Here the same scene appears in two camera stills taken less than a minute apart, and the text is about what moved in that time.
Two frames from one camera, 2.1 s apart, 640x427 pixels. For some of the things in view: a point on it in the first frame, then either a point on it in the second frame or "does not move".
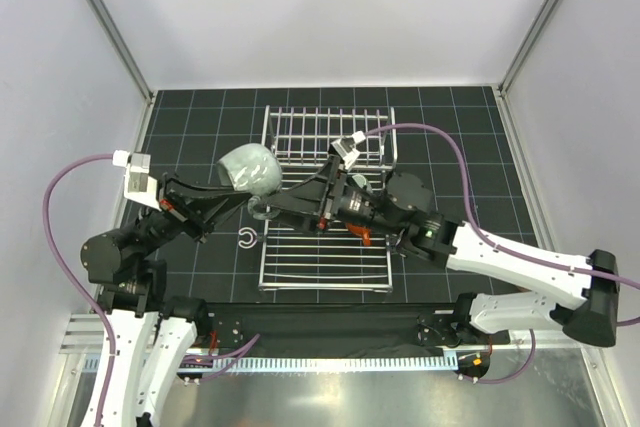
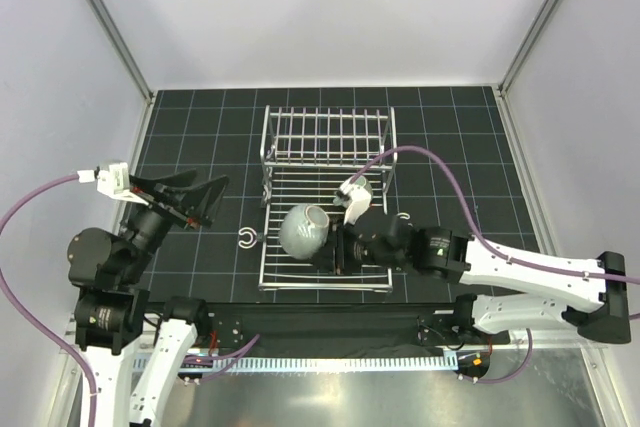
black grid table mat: [331, 194] does not move
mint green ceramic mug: [360, 179] does not move
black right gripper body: [330, 197] → [348, 252]
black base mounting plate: [388, 326] does not move
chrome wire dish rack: [332, 259] does not move
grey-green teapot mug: [255, 170] → [303, 231]
